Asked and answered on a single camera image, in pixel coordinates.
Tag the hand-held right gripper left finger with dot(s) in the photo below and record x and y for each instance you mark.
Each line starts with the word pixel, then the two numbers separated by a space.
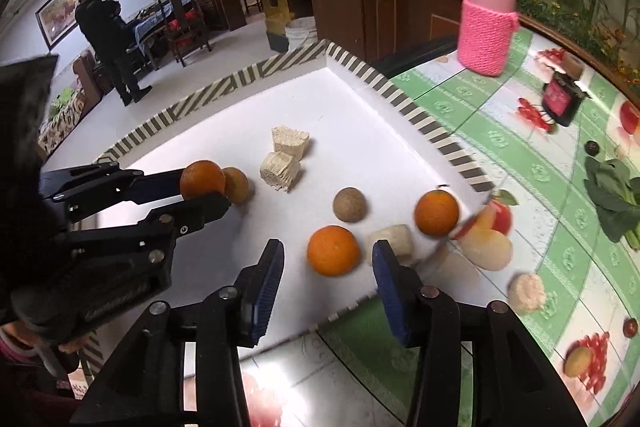
pixel 265 289

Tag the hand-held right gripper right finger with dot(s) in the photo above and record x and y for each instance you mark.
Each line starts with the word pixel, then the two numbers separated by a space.
pixel 387 292

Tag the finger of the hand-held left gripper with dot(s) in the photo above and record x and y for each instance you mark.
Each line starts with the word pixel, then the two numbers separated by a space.
pixel 160 191
pixel 200 209

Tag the orange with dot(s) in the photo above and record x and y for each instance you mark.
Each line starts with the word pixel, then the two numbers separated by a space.
pixel 333 251
pixel 436 213
pixel 202 179

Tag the white striped-edge foam tray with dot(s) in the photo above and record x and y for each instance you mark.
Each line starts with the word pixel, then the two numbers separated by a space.
pixel 350 132

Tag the person's left hand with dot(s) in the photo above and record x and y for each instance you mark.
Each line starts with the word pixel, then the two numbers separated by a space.
pixel 20 342

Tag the patterned sofa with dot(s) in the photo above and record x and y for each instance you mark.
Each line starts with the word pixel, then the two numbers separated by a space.
pixel 65 107

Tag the dark wooden chair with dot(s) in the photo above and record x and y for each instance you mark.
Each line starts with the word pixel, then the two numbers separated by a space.
pixel 182 39

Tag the table with blue cloth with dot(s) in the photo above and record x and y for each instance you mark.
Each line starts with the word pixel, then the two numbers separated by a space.
pixel 147 29

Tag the white bucket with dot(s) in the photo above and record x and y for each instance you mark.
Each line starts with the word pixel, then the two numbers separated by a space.
pixel 301 34

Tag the dark green leaf vegetable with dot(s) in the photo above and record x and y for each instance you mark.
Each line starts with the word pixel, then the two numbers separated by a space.
pixel 615 197

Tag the dark red fruit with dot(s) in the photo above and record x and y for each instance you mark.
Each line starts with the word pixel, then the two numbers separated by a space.
pixel 632 327

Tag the small dark round fruit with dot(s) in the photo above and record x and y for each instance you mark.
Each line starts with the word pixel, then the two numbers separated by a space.
pixel 592 148

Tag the dark jar with pink label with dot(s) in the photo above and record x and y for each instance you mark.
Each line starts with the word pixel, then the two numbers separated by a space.
pixel 562 99

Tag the wooden counter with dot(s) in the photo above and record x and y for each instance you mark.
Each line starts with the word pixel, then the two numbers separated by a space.
pixel 390 12

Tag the pink knit-sleeve bottle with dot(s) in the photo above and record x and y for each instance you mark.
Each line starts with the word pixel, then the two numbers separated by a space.
pixel 487 32

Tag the framed wall painting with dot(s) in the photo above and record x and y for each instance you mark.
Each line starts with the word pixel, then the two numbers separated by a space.
pixel 65 7

